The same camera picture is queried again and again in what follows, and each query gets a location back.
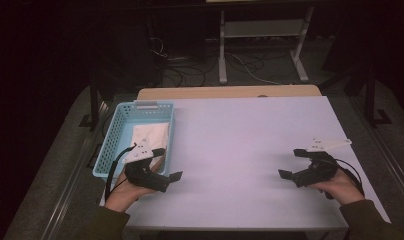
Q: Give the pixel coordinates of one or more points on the cream baby bodysuit brown trim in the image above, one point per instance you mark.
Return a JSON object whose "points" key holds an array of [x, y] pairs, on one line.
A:
{"points": [[150, 131]]}

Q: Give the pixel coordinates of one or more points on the light blue plastic basket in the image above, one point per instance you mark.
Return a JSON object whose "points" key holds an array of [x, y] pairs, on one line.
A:
{"points": [[118, 133]]}

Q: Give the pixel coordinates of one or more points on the person's left hand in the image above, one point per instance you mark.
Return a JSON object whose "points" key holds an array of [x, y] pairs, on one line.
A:
{"points": [[125, 195]]}

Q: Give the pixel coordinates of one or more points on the black metal stand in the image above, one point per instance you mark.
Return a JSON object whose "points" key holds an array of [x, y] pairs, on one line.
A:
{"points": [[94, 100], [370, 96]]}

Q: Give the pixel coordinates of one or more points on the metal floor rail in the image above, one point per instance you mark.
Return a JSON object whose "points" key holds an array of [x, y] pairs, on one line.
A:
{"points": [[70, 190], [390, 166]]}

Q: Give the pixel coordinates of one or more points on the person's right hand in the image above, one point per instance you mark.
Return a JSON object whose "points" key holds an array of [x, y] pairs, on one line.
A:
{"points": [[345, 190]]}

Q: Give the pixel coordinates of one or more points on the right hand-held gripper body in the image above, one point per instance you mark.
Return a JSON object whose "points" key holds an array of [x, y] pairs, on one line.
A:
{"points": [[318, 173]]}

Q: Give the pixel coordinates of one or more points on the white metal desk frame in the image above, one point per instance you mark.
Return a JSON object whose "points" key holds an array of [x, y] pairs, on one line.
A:
{"points": [[263, 28]]}

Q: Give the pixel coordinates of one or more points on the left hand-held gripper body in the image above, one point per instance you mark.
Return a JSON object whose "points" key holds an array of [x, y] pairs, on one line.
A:
{"points": [[143, 175]]}

